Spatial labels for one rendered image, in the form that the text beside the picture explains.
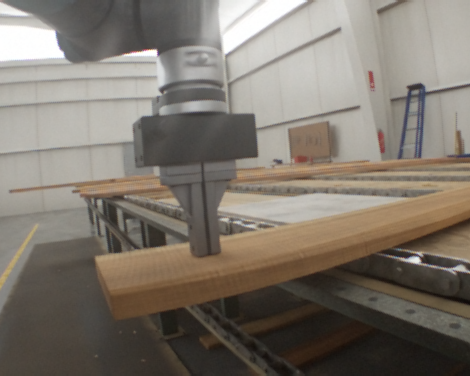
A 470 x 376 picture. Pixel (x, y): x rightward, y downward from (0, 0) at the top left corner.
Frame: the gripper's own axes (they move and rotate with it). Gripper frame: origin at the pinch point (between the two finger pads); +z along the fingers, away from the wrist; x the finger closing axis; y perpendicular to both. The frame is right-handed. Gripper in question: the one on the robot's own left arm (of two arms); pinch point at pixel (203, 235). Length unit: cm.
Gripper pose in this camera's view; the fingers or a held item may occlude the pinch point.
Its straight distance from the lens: 40.3
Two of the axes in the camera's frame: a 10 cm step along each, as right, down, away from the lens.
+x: 8.9, -1.0, 4.5
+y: 4.5, 0.2, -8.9
